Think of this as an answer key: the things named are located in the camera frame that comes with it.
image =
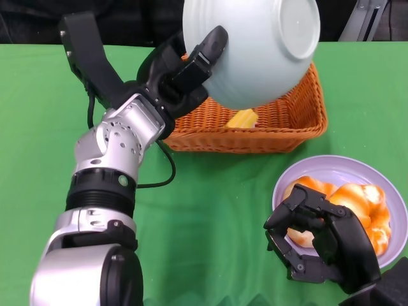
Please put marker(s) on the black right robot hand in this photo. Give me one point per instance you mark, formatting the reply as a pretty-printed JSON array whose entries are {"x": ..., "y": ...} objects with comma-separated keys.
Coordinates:
[{"x": 347, "y": 248}]

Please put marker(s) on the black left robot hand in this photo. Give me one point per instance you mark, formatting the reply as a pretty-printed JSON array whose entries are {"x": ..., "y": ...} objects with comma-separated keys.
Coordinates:
[{"x": 172, "y": 92}]

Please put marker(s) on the orange striped bread bun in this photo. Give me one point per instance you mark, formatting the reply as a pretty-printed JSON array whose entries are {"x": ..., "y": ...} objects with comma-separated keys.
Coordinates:
[
  {"x": 314, "y": 185},
  {"x": 366, "y": 210}
]

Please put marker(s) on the yellow cake slice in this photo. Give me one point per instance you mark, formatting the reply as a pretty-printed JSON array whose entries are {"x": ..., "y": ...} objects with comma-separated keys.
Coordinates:
[{"x": 242, "y": 119}]

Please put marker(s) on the grey-green bowl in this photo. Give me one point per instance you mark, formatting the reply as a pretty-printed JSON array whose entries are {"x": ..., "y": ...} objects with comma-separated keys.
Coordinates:
[{"x": 255, "y": 57}]

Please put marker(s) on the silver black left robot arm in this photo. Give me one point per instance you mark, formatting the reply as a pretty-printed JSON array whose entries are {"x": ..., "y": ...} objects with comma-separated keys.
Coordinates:
[{"x": 108, "y": 159}]

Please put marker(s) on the orange wicker basket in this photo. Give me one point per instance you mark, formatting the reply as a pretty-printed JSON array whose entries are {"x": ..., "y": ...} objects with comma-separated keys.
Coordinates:
[{"x": 223, "y": 137}]

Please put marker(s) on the lavender plate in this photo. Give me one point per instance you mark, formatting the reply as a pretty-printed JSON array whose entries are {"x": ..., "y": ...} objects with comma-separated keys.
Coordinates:
[{"x": 318, "y": 165}]

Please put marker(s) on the black backdrop cloth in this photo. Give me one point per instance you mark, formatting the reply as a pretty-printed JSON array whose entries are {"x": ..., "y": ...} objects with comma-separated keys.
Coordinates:
[{"x": 127, "y": 22}]

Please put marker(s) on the green tablecloth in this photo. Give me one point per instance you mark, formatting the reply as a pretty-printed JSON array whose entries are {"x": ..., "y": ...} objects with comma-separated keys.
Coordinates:
[{"x": 223, "y": 223}]

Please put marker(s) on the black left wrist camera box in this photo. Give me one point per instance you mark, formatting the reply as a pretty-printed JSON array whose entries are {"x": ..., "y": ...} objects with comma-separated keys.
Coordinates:
[{"x": 89, "y": 57}]

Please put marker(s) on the aluminium frame post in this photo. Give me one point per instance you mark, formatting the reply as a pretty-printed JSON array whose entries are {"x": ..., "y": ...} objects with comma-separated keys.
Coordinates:
[{"x": 354, "y": 22}]

